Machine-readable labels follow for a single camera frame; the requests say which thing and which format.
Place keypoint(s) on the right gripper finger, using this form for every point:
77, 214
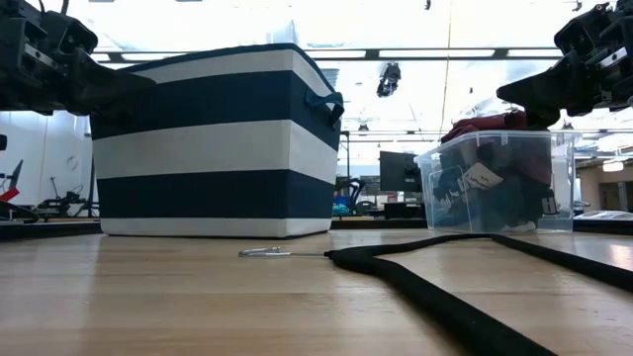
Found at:
554, 89
543, 118

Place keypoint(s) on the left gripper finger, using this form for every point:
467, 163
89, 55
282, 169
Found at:
121, 108
109, 84

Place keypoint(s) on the maroon cloth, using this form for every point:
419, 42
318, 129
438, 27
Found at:
484, 123

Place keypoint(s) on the navy cloth with white lettering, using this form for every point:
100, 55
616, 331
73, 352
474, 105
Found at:
494, 207

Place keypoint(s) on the light blue shirt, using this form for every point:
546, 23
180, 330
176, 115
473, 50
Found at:
284, 33

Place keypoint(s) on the black background robot arm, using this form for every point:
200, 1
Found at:
357, 187

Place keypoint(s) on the clear plastic bin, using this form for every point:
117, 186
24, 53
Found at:
564, 188

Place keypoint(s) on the navy white striped fabric basket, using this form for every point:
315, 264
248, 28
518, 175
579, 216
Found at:
212, 148

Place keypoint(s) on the black background equipment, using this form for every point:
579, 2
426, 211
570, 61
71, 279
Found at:
64, 203

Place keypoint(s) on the clear plastic bag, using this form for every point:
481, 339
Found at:
605, 215

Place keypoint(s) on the black background monitor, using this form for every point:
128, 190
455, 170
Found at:
395, 170

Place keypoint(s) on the black velvet clothes hanger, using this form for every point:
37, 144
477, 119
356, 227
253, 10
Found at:
420, 289

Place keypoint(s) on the black overhead frame beam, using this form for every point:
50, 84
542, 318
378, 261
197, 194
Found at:
500, 53

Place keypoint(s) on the black hanging overhead camera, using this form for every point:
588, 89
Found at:
389, 79

